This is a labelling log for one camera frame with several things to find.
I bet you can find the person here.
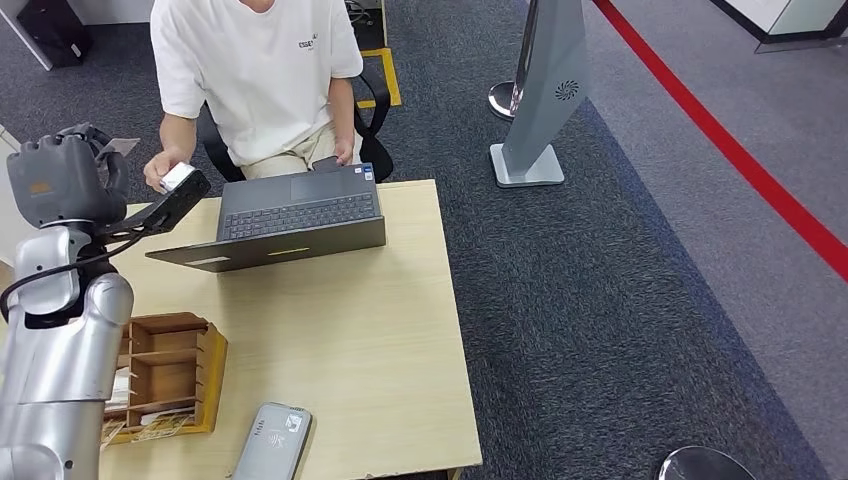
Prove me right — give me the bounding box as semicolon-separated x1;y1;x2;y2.
143;0;364;195

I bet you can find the chrome stanchion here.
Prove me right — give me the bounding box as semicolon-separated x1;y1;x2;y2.
488;0;539;122

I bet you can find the white card stack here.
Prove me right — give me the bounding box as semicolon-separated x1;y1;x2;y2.
105;367;134;410

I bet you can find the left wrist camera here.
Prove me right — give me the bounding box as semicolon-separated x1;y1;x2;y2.
97;162;213;241

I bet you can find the black computer case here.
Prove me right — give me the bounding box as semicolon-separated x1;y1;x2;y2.
16;0;94;70

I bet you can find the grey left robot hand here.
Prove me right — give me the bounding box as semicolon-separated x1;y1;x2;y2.
6;122;132;231

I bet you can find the black office chair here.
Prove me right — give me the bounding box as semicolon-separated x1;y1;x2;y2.
198;62;395;185

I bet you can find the white desk leg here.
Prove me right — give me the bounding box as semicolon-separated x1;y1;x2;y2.
0;0;54;72

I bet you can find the pale ID card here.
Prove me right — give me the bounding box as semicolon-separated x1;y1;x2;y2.
99;137;142;158

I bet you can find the golden hotel key card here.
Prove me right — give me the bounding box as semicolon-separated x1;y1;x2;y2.
135;410;197;444
99;415;127;453

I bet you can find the white counter with dark base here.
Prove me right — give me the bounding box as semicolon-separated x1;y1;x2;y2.
712;0;848;54

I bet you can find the round chrome base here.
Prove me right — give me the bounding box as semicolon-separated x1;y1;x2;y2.
657;445;757;480

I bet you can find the yellow floor tape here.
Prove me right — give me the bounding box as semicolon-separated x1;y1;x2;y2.
355;47;403;109

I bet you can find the wooden card organizer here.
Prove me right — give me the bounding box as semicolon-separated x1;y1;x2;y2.
102;312;229;446

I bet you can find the grey tapered kiosk stand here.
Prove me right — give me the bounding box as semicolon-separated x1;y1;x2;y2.
490;0;591;189

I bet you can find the person's right hand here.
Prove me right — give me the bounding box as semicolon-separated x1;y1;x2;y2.
143;146;193;195

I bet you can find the dark grey laptop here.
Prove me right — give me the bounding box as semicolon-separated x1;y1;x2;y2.
144;162;388;274

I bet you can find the grey card reader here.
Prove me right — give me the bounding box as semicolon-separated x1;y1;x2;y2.
231;402;314;480

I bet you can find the black cable bundle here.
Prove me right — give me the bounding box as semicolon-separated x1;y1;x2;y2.
344;0;384;31

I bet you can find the red floor tape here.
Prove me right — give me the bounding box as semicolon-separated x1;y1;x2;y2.
592;0;848;283

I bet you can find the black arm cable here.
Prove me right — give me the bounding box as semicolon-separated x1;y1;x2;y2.
0;225;154;326

